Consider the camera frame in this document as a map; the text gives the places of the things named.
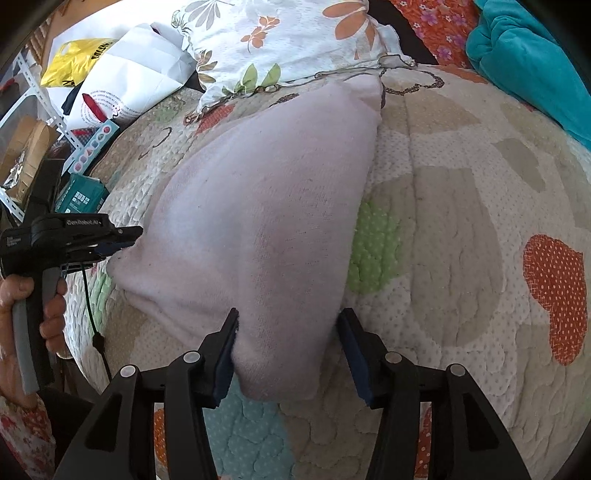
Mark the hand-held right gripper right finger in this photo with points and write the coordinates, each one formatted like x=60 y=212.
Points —
x=353 y=362

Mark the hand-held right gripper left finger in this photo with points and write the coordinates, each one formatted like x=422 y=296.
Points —
x=225 y=364

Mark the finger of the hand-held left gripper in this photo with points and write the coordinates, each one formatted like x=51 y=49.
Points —
x=124 y=234

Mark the pale pink small garment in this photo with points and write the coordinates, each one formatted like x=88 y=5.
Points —
x=268 y=207

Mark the person's left hand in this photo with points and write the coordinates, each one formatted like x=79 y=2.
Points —
x=54 y=323

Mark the teal cardboard box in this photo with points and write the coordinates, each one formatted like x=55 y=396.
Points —
x=83 y=194

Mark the pale blue colourful box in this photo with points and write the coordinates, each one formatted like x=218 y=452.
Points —
x=94 y=145

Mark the brown cardboard box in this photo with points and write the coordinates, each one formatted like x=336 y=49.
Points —
x=32 y=143

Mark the grey metal shelf rack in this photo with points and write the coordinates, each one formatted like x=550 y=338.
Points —
x=51 y=108

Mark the white plastic bag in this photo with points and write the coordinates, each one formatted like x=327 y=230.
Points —
x=138 y=74

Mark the patchwork quilt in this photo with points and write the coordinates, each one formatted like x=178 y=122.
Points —
x=461 y=230

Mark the yellow plastic bag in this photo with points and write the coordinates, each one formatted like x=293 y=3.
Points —
x=69 y=64

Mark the white floral pillow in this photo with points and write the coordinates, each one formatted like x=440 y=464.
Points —
x=286 y=41

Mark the orange patterned cloth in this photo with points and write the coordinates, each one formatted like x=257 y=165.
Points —
x=443 y=32

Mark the teal fleece blanket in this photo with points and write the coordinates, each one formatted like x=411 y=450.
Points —
x=521 y=60

